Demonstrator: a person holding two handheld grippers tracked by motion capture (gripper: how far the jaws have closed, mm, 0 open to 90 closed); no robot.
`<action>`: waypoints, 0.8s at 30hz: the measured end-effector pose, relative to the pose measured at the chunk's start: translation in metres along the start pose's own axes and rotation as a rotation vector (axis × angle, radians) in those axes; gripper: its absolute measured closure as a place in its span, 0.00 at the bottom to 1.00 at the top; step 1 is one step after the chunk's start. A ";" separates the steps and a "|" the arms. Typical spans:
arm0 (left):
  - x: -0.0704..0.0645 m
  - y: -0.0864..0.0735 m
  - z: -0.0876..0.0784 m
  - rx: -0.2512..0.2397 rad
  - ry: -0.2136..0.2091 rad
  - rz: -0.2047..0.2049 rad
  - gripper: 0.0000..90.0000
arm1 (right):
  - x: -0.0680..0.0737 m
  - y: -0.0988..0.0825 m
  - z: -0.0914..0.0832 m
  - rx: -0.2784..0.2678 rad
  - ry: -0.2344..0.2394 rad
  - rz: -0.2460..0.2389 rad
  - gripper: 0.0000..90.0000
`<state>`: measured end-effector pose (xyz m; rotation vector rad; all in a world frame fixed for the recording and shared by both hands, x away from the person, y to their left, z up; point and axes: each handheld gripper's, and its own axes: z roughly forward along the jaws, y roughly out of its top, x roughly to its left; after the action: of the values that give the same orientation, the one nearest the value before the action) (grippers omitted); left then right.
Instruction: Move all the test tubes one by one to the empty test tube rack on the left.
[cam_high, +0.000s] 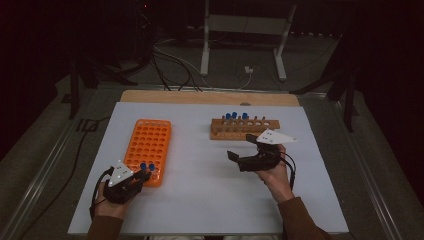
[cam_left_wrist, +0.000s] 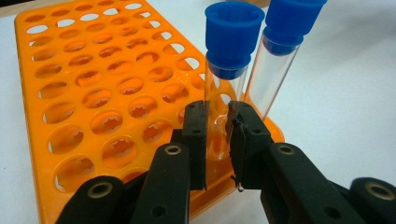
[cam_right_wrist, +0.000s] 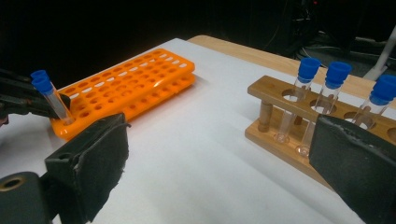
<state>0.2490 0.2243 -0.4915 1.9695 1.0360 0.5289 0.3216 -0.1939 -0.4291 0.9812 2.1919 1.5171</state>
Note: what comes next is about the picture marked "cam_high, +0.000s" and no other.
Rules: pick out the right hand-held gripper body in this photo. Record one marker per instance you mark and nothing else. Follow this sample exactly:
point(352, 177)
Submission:
point(273, 136)

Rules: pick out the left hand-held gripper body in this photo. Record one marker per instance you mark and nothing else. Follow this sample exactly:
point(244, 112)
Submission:
point(120, 175)

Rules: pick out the blue-capped test tube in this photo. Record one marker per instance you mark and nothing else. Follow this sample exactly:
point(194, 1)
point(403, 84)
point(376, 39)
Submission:
point(143, 165)
point(234, 114)
point(245, 115)
point(228, 116)
point(151, 166)

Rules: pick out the wooden test tube rack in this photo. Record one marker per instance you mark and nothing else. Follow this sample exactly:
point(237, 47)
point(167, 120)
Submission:
point(233, 131)

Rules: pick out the orange plastic test tube rack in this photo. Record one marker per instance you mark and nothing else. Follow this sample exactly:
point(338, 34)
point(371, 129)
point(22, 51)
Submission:
point(148, 146)

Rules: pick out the person's left hand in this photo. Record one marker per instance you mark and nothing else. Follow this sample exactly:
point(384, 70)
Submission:
point(111, 208)

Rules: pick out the person's right hand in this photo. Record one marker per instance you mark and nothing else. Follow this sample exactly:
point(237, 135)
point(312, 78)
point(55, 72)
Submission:
point(276, 183)

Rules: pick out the white table mat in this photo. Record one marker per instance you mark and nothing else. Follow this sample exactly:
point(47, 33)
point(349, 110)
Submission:
point(206, 190)

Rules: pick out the white plug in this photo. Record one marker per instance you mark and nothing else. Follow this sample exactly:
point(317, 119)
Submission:
point(249, 69)

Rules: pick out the black tripod stand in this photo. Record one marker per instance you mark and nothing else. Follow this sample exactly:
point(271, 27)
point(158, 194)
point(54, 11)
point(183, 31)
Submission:
point(75, 90)
point(348, 100)

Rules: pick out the white metal stand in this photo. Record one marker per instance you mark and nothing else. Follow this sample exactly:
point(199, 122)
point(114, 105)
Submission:
point(246, 25)

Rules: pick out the grey metal floor rail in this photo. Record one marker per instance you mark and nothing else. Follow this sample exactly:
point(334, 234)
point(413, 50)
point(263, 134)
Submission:
point(40, 180)
point(366, 173)

